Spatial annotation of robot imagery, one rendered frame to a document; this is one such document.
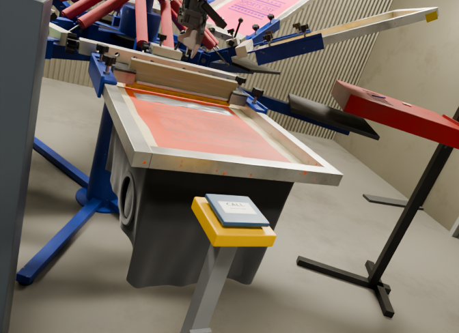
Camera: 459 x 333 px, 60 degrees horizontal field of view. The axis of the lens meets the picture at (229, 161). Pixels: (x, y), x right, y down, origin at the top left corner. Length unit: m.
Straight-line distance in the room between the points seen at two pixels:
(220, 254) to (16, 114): 0.60
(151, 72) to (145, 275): 0.67
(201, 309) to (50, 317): 1.04
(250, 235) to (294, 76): 4.64
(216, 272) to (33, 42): 0.65
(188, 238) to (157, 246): 0.09
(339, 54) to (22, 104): 4.80
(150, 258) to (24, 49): 0.61
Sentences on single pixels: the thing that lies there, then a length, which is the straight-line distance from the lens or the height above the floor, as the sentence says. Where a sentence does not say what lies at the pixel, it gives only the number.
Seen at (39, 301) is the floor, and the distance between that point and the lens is 1.90.
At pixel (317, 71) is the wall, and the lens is 5.44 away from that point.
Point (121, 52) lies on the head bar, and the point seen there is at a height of 1.03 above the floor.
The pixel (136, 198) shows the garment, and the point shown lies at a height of 0.79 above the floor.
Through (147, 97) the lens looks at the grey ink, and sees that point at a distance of 1.36.
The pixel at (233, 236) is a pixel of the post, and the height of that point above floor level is 0.95.
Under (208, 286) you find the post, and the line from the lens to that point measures 0.85.
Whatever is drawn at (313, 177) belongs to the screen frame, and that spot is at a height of 0.97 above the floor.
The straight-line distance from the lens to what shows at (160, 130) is 1.10.
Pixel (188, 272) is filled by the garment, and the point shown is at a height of 0.58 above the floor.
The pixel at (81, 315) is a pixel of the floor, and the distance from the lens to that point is 1.86.
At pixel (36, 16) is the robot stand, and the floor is 1.17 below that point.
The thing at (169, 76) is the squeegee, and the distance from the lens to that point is 1.43.
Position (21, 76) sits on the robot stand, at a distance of 1.05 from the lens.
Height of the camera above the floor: 1.32
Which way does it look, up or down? 21 degrees down
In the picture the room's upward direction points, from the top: 18 degrees clockwise
